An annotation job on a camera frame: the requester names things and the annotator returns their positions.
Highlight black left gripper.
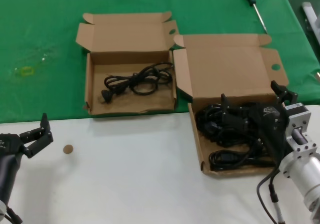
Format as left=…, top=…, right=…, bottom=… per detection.
left=0, top=113, right=54, bottom=202

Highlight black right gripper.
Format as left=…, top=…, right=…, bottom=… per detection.
left=220, top=80, right=299, bottom=164

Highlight black power cord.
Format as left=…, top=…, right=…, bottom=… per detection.
left=100, top=62, right=175, bottom=104
left=215, top=123, right=263, bottom=149
left=208, top=150, right=276, bottom=171
left=195, top=103, right=226, bottom=140

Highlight torn-edged open cardboard box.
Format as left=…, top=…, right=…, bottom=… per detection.
left=75, top=11, right=180, bottom=116

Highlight white metal bar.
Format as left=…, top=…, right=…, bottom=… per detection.
left=301, top=2, right=320, bottom=44

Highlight green table cloth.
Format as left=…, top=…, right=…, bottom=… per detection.
left=0, top=0, right=320, bottom=124

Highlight silver wrist mount bracket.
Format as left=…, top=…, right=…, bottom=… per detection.
left=284, top=102, right=320, bottom=159

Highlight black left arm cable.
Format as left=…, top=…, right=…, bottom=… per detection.
left=4, top=205, right=23, bottom=224

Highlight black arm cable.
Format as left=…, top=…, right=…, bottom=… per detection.
left=4, top=205, right=23, bottom=224
left=256, top=168, right=281, bottom=224

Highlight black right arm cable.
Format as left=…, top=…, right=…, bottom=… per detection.
left=256, top=168, right=281, bottom=224

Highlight cable with silver connector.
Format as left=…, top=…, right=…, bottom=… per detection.
left=268, top=176, right=286, bottom=224

